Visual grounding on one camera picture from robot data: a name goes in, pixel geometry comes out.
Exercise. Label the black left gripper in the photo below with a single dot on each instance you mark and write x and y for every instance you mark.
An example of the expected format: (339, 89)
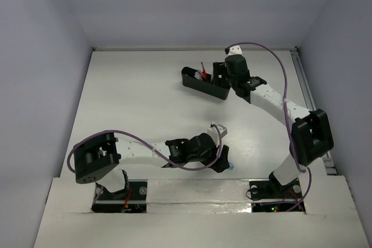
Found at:
(222, 158)

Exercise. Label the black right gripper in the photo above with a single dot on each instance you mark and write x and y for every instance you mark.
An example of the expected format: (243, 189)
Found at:
(220, 68)

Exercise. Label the red ballpoint pen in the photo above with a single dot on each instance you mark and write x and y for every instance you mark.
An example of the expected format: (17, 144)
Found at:
(204, 72)

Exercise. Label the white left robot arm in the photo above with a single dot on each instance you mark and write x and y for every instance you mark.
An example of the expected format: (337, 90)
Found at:
(100, 159)

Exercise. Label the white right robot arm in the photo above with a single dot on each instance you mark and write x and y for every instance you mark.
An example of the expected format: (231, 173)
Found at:
(283, 110)

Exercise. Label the black stationery container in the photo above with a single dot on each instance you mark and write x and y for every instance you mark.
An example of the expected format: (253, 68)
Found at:
(190, 81)

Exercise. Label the white pen in container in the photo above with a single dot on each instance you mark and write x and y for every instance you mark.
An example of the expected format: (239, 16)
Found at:
(198, 75)

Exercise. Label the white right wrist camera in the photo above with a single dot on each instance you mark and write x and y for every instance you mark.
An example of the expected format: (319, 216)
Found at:
(233, 50)

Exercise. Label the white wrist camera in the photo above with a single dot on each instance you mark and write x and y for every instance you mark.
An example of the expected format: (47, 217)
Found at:
(217, 131)
(233, 50)

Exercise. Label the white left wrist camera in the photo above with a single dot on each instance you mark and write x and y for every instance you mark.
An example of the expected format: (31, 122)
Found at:
(217, 131)

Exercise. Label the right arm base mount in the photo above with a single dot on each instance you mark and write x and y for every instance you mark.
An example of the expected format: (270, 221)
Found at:
(265, 198)

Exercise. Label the aluminium side rail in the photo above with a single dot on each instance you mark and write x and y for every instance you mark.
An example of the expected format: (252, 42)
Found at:
(312, 136)

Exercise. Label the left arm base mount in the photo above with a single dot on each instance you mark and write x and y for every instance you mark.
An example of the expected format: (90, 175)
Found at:
(131, 199)

